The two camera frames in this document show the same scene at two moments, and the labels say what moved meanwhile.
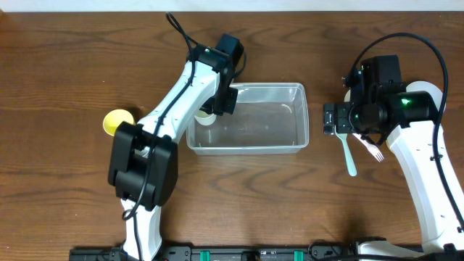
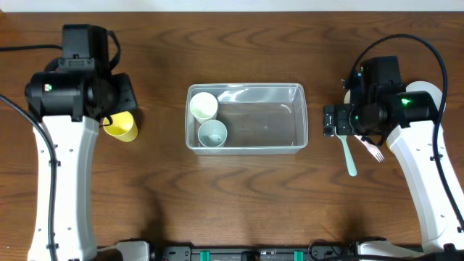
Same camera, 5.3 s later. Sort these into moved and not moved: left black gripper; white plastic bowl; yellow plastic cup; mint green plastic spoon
Moved: left black gripper
Not moved: yellow plastic cup; white plastic bowl; mint green plastic spoon
